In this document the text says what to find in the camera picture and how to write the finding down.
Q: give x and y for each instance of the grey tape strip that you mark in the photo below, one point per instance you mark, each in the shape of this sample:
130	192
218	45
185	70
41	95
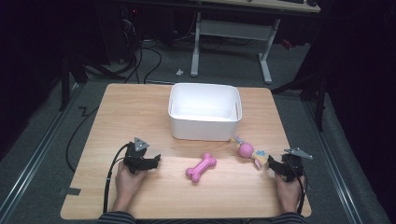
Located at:
71	191

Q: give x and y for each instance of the white plastic bin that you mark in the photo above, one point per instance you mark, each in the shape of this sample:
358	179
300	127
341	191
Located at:
204	124

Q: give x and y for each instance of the pink bone toy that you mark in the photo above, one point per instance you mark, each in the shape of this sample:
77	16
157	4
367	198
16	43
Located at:
200	167

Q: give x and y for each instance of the small red object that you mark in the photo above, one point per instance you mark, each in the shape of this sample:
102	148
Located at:
287	44

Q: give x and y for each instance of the metal floor rail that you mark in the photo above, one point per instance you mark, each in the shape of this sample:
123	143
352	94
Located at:
31	161
334	165

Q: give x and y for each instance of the grey-legged wooden desk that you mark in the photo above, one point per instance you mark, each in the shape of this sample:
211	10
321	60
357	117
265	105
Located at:
233	29

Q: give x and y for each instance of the black metal stand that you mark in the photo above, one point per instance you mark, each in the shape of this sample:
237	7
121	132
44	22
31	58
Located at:
319	99
65	81

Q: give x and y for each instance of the person's right hand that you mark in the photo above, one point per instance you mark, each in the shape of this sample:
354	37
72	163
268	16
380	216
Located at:
288	189

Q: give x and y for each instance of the small white scrap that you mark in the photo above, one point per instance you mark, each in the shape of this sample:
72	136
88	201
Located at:
179	72

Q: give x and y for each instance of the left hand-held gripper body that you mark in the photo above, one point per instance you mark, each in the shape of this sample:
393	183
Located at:
134	155

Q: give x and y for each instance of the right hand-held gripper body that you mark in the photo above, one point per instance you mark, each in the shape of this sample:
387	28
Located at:
292	163

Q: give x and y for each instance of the black computer tower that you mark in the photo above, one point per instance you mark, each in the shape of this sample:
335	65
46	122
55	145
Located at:
120	31

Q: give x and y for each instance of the person's left hand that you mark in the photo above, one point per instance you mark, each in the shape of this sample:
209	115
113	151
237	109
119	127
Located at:
128	182

